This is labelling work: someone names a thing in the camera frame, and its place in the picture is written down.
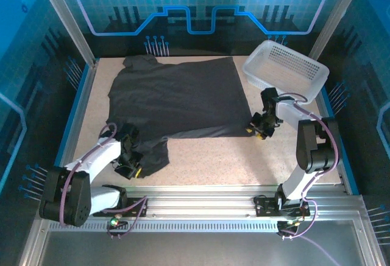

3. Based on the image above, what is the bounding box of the dark grey t-shirt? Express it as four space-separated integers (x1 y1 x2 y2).
105 54 254 179

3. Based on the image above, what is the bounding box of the white plastic basket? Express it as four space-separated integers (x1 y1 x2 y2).
243 40 331 105

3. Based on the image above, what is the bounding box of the grey metal bench panel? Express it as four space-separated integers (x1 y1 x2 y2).
18 211 385 266

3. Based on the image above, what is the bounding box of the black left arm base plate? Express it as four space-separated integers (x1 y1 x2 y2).
93 195 149 218

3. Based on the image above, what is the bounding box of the purple left gripper cable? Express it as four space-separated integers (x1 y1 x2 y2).
98 122 118 145

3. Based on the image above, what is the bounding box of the purple gripper cable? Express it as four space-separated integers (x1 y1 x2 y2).
278 92 309 115
98 122 118 145

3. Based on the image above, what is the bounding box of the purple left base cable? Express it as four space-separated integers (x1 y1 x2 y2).
106 194 149 240

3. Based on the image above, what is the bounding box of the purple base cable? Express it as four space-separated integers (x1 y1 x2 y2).
106 194 149 240
278 200 346 266

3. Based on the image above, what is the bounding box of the purple right gripper cable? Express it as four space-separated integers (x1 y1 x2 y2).
278 92 309 115

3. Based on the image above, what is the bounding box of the aluminium mounting rail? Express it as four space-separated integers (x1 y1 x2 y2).
51 185 366 221

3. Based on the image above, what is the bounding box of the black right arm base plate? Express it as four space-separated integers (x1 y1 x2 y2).
253 195 311 218

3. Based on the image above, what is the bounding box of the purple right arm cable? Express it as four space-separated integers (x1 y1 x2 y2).
300 119 339 203

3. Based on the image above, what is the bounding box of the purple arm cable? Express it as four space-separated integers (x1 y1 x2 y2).
300 119 339 203
58 149 102 228

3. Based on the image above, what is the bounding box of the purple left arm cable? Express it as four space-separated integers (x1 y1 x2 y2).
58 149 102 228

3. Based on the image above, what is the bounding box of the slotted grey cable duct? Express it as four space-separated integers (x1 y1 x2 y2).
48 220 280 233

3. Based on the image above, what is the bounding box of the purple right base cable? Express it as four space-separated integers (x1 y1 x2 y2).
278 200 346 266

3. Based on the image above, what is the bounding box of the aluminium frame post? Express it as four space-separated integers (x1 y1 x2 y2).
308 0 368 65
34 0 100 66

